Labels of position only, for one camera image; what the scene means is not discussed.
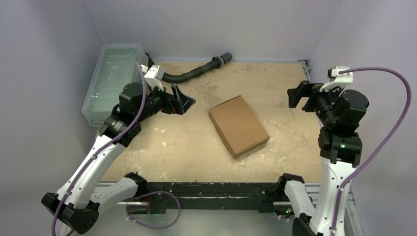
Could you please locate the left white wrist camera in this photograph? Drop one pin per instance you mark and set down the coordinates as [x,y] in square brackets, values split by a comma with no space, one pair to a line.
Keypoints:
[153,76]

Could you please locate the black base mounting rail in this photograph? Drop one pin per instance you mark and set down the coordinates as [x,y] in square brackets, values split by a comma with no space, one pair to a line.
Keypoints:
[258,196]

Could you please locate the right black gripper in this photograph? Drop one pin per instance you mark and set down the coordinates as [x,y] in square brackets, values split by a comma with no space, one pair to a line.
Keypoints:
[308,99]

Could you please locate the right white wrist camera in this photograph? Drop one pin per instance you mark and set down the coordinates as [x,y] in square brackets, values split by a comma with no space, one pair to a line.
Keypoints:
[338,78]

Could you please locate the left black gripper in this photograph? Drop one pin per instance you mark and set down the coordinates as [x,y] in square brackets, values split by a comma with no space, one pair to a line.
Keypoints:
[171,103]

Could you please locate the clear plastic storage bin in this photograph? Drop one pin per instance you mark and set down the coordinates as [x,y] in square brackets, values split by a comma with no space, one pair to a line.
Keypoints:
[115,68]

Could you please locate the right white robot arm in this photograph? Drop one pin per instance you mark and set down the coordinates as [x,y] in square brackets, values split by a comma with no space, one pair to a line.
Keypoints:
[340,112]

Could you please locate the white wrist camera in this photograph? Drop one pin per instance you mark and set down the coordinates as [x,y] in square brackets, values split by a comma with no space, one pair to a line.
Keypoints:
[153,76]
[338,78]

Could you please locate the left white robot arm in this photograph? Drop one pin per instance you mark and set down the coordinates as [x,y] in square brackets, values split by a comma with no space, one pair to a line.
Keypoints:
[78,204]

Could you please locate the brown cardboard box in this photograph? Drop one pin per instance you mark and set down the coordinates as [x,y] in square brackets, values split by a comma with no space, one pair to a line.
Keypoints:
[237,126]

